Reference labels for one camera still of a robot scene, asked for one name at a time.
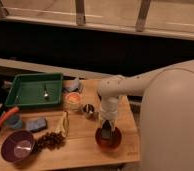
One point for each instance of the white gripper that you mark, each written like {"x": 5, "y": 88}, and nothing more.
{"x": 108, "y": 116}

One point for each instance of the black eraser block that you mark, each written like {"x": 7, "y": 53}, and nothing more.
{"x": 106, "y": 134}

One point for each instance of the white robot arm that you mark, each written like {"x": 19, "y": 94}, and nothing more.
{"x": 166, "y": 114}

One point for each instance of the red bowl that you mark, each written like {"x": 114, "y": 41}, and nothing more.
{"x": 111, "y": 143}

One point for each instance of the purple bowl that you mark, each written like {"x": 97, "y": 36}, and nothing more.
{"x": 17, "y": 146}

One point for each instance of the orange lit candle jar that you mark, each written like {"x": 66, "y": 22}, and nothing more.
{"x": 73, "y": 101}

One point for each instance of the yellow banana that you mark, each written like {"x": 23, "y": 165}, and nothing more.
{"x": 63, "y": 125}

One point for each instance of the blue crumpled cloth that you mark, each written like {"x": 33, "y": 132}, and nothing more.
{"x": 73, "y": 86}

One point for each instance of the dark red grape bunch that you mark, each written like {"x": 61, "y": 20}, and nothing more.
{"x": 50, "y": 140}

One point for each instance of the metal spoon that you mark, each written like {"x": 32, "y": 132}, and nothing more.
{"x": 46, "y": 95}

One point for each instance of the blue sponge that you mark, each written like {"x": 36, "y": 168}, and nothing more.
{"x": 36, "y": 125}

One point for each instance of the green plastic tray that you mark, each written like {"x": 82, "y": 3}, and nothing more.
{"x": 27, "y": 90}

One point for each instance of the blue round cup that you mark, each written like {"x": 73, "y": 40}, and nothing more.
{"x": 14, "y": 122}

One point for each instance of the orange handled tool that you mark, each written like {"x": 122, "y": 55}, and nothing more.
{"x": 8, "y": 114}

